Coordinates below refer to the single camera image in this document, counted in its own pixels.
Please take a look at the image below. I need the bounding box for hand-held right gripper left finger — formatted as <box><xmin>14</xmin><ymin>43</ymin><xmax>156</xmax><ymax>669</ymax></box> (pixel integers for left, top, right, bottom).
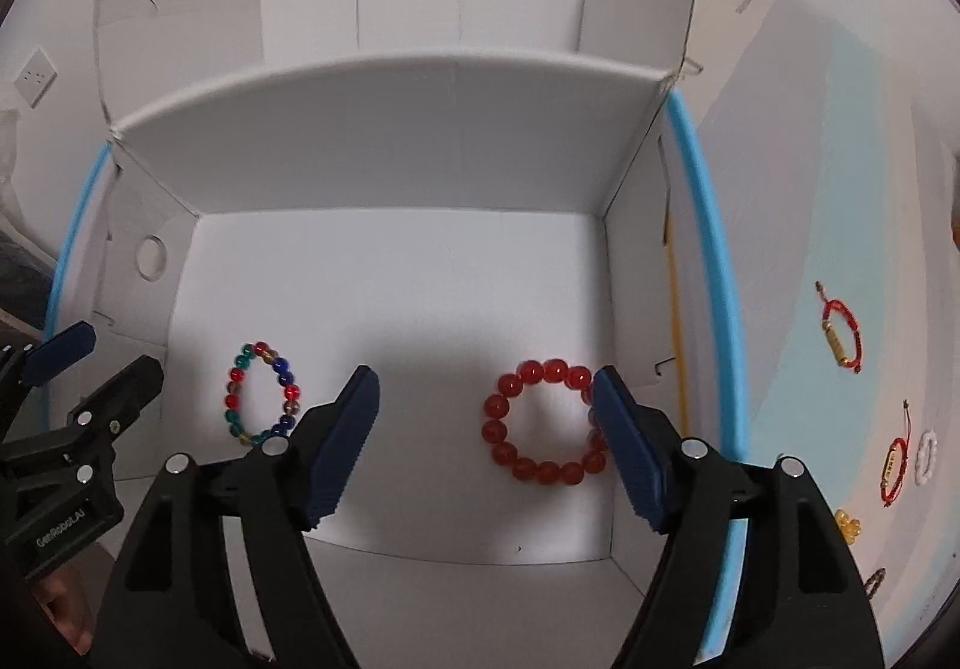
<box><xmin>96</xmin><ymin>365</ymin><xmax>380</xmax><ymax>669</ymax></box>

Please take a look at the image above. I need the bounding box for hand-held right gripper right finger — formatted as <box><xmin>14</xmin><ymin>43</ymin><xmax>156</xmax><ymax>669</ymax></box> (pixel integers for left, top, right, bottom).
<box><xmin>591</xmin><ymin>365</ymin><xmax>886</xmax><ymax>669</ymax></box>

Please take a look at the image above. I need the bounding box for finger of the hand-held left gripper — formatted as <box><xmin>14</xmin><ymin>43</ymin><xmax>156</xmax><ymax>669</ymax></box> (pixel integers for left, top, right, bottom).
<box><xmin>66</xmin><ymin>354</ymin><xmax>166</xmax><ymax>443</ymax></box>
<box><xmin>0</xmin><ymin>320</ymin><xmax>98</xmax><ymax>445</ymax></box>

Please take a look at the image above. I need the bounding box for multicolour glass bead bracelet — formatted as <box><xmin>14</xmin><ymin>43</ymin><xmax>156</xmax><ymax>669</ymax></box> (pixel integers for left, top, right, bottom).
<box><xmin>223</xmin><ymin>340</ymin><xmax>305</xmax><ymax>449</ymax></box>

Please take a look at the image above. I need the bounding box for red bead bracelet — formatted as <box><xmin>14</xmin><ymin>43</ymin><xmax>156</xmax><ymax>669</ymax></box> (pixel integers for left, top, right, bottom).
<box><xmin>482</xmin><ymin>359</ymin><xmax>610</xmax><ymax>484</ymax></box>

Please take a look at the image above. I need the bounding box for cardboard box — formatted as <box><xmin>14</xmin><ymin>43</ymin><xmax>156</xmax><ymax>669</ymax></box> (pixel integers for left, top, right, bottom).
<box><xmin>43</xmin><ymin>0</ymin><xmax>751</xmax><ymax>669</ymax></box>

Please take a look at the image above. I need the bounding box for large red cord bracelet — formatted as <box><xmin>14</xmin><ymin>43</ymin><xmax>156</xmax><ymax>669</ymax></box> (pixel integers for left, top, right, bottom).
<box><xmin>816</xmin><ymin>279</ymin><xmax>863</xmax><ymax>374</ymax></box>

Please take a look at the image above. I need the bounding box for small red cord bracelet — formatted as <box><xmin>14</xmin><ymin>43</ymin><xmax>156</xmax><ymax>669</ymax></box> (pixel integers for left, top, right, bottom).
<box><xmin>879</xmin><ymin>400</ymin><xmax>914</xmax><ymax>506</ymax></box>

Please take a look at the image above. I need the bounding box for person's left hand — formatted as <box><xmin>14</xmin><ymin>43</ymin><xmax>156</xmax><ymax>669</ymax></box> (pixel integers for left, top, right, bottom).
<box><xmin>30</xmin><ymin>550</ymin><xmax>102</xmax><ymax>649</ymax></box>

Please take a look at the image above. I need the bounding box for dark cloth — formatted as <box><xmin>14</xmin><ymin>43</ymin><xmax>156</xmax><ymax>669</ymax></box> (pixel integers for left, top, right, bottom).
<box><xmin>0</xmin><ymin>219</ymin><xmax>62</xmax><ymax>332</ymax></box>

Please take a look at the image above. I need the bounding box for white wall socket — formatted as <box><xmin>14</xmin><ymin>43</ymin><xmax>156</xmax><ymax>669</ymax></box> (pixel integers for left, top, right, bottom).
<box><xmin>13</xmin><ymin>46</ymin><xmax>57</xmax><ymax>107</ymax></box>

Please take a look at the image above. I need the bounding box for white bead bracelet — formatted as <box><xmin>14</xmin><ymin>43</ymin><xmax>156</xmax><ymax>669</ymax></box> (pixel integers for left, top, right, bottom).
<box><xmin>913</xmin><ymin>430</ymin><xmax>940</xmax><ymax>486</ymax></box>

